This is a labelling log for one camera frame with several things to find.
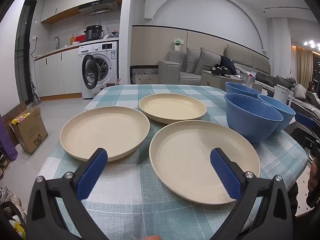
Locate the blue bowl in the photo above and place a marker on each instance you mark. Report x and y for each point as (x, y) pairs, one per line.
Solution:
(237, 88)
(285, 117)
(245, 127)

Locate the yellow bottle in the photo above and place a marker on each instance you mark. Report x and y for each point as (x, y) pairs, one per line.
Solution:
(72, 41)

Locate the person's left hand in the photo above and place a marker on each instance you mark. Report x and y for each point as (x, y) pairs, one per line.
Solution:
(152, 238)

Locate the black pressure cooker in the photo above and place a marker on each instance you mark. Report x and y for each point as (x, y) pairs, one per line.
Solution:
(93, 33)

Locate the black boxes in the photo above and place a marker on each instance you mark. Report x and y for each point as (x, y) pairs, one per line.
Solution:
(220, 72)

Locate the wall socket with green charger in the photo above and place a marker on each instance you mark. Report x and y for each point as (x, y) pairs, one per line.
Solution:
(178, 45)

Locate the black glass door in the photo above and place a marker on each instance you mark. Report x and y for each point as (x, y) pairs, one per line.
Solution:
(25, 50)

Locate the purple bag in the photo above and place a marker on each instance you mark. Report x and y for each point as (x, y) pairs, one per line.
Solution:
(7, 145)

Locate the grey sofa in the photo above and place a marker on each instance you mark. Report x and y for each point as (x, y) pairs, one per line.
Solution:
(172, 68)

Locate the plastic water bottle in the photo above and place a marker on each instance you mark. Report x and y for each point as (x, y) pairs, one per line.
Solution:
(250, 80)

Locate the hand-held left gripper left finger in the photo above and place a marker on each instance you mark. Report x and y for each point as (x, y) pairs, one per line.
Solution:
(92, 175)

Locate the beige curtain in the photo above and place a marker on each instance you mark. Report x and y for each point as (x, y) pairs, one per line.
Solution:
(303, 62)

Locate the cardboard box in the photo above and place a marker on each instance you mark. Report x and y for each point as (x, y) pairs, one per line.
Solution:
(32, 135)

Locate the upright floor mop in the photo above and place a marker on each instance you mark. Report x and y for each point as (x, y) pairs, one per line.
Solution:
(36, 100)

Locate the white washing machine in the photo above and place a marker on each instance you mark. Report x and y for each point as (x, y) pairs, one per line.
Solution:
(105, 52)

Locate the grey side cabinet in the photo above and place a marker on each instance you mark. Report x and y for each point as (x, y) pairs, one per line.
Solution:
(212, 80)

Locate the range hood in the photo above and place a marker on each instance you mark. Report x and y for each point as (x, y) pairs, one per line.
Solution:
(100, 7)

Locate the beige plate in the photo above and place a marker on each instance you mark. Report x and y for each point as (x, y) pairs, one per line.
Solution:
(105, 130)
(190, 155)
(172, 107)

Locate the red box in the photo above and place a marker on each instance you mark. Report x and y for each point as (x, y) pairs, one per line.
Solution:
(80, 38)

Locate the white electric kettle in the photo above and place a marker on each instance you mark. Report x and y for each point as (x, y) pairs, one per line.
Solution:
(281, 92)

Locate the kitchen faucet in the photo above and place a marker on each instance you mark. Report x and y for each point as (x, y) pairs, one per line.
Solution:
(58, 45)

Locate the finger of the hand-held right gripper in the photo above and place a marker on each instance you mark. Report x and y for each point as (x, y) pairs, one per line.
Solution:
(305, 120)

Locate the white kitchen counter cabinets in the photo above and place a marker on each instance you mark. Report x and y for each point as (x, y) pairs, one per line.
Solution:
(55, 72)

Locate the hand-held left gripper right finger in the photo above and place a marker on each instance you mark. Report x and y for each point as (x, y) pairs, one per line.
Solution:
(225, 172)

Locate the grey sofa cushion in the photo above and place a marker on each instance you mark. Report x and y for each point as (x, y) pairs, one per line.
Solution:
(208, 61)
(191, 60)

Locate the black jacket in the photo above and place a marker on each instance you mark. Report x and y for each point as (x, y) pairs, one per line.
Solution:
(228, 65)

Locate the white upper cabinets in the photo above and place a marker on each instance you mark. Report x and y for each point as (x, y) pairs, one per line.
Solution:
(65, 2)

